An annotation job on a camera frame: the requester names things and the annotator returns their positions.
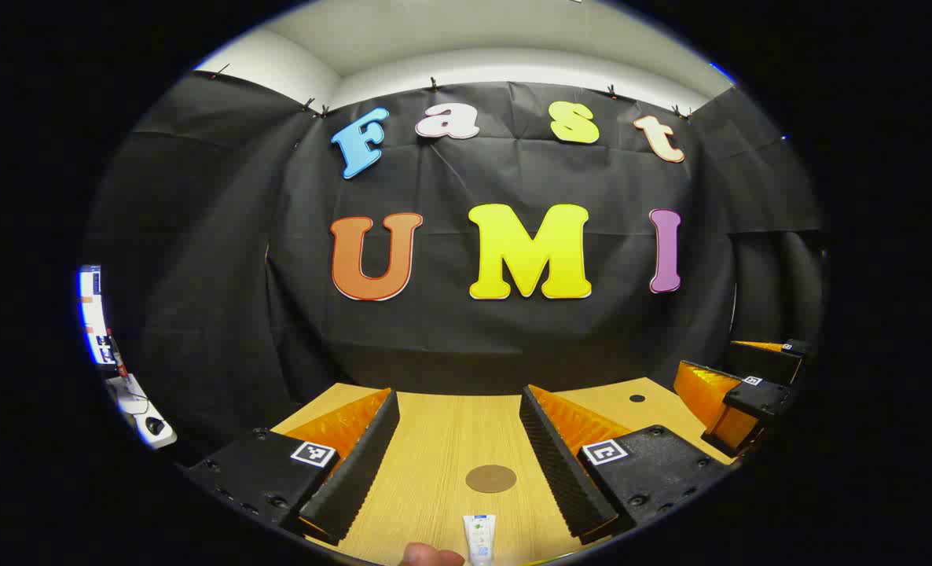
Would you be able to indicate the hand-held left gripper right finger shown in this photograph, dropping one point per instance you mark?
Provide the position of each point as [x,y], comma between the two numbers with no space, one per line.
[560,472]

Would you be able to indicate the computer monitor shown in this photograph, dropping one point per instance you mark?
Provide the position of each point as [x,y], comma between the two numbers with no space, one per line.
[93,314]

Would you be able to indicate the black computer mouse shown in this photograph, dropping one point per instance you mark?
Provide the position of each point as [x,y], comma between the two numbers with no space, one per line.
[154,426]

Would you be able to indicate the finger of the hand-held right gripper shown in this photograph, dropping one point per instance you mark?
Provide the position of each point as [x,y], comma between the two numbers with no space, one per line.
[757,401]
[765,363]

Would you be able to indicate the wooden desktop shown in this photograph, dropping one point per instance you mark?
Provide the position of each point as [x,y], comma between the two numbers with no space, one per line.
[434,472]

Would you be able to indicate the round brown coaster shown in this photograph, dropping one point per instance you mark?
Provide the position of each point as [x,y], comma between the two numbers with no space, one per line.
[490,478]

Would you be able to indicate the black backdrop cloth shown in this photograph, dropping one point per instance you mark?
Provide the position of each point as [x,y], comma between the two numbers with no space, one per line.
[450,338]

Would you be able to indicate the white toothpaste tube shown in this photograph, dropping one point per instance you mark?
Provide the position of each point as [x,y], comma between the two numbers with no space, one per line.
[479,541]

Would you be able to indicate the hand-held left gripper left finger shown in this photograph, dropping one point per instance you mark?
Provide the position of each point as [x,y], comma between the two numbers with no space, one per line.
[356,472]

